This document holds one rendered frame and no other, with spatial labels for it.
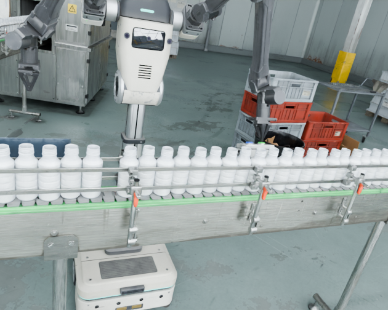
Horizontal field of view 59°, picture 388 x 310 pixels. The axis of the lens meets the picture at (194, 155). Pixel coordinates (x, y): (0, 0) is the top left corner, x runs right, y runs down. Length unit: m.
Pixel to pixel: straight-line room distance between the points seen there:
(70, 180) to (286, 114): 2.79
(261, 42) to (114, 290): 1.36
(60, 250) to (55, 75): 3.80
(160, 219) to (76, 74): 3.71
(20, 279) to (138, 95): 1.30
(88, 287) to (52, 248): 0.75
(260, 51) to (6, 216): 1.01
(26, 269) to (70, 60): 2.97
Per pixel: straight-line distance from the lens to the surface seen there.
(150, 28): 1.58
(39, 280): 2.30
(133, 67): 1.59
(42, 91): 4.92
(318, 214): 1.55
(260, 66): 1.40
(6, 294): 2.26
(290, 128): 3.71
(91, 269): 1.96
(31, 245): 1.17
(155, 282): 1.95
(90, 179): 1.08
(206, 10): 1.54
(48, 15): 1.30
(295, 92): 3.57
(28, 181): 1.08
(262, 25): 1.33
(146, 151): 1.09
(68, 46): 4.66
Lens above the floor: 1.60
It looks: 23 degrees down
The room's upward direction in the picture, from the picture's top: 11 degrees clockwise
